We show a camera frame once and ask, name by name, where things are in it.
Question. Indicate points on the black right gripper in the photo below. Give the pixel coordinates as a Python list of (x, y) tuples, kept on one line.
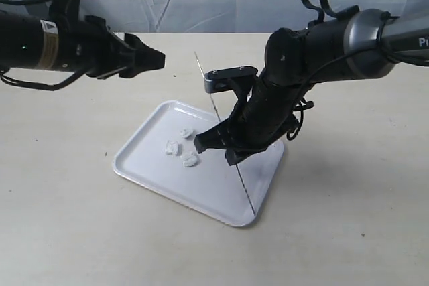
[(261, 115)]

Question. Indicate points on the white rectangular plastic tray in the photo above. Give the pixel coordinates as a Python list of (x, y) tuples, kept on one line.
[(212, 187)]

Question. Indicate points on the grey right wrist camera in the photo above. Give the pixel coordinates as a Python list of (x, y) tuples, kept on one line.
[(240, 80)]

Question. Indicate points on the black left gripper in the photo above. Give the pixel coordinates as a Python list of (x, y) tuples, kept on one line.
[(90, 44)]

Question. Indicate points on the white foam piece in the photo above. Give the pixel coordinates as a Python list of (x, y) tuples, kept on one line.
[(186, 133), (172, 148), (189, 159)]

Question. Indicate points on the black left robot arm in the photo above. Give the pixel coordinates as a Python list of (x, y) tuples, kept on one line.
[(29, 42)]

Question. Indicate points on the thin metal skewer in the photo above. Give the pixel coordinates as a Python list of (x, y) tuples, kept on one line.
[(219, 121)]

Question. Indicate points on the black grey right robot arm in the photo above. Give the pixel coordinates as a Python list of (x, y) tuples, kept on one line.
[(346, 45)]

